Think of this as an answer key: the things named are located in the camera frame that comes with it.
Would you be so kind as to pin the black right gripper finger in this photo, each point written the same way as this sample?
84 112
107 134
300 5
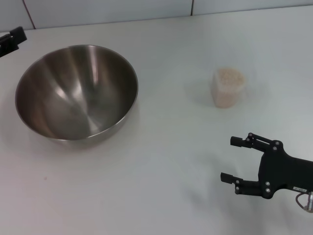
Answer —
247 187
256 144

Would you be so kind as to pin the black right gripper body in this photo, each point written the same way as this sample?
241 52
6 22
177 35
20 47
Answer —
281 171

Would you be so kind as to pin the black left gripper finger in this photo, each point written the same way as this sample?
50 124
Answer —
14 39

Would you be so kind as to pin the clear plastic cup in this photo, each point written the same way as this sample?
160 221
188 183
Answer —
216 98

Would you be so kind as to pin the uncooked white rice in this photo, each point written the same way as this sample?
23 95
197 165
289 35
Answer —
230 78

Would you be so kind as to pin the stainless steel mixing bowl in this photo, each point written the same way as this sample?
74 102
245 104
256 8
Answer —
73 98

